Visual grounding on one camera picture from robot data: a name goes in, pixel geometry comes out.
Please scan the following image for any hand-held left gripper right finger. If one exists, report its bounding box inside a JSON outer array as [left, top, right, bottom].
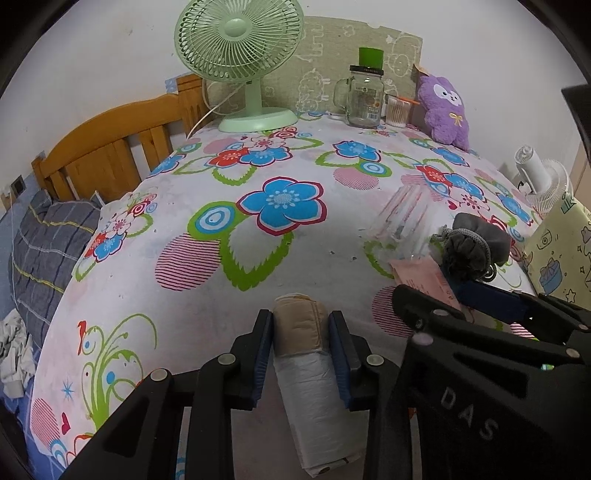
[[329, 311, 399, 411]]

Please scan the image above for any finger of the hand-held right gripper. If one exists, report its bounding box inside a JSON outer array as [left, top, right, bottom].
[[392, 284, 467, 344], [455, 279, 591, 342]]

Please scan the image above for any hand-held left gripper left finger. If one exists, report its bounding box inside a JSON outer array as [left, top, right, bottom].
[[60, 309, 274, 480]]

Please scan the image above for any pink printed tissue pack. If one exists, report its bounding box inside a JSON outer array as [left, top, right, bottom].
[[389, 257, 465, 311]]

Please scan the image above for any white trash bag roll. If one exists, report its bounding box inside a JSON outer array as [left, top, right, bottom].
[[272, 294, 370, 480]]

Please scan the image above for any grey drawstring pouch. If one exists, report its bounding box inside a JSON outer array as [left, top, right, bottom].
[[431, 213, 511, 282]]

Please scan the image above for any yellow printed fabric box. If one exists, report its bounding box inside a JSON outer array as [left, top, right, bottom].
[[522, 191, 591, 305]]

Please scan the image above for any floral tablecloth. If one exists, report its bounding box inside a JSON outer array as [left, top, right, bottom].
[[28, 108, 550, 480]]

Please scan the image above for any clear plastic cup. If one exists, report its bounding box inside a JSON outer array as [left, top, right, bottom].
[[369, 182, 444, 259]]

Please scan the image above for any white floor fan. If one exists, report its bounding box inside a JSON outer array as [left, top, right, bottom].
[[514, 145, 573, 214]]

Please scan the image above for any beige door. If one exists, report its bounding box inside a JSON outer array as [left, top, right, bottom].
[[569, 138, 591, 195]]

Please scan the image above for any purple plush toy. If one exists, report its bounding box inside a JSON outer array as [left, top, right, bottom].
[[413, 65, 471, 151]]

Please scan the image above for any small jar with orange lid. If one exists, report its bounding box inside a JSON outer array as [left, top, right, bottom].
[[385, 95, 419, 127]]

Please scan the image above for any glass mason jar mug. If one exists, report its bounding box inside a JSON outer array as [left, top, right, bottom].
[[333, 66, 386, 128]]

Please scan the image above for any grey plaid pillow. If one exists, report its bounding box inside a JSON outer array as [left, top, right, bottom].
[[10, 189, 102, 342]]

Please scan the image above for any white crumpled cloth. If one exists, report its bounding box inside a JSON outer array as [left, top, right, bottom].
[[0, 309, 38, 398]]

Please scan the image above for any wooden bed headboard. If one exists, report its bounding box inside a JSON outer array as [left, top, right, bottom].
[[31, 74, 211, 204]]

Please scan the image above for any green patterned board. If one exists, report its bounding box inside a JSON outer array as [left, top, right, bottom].
[[205, 16, 424, 116]]

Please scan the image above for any green desk fan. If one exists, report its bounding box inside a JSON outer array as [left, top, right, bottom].
[[174, 0, 304, 134]]

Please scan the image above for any white fan cord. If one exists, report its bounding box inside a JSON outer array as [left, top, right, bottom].
[[185, 78, 250, 139]]

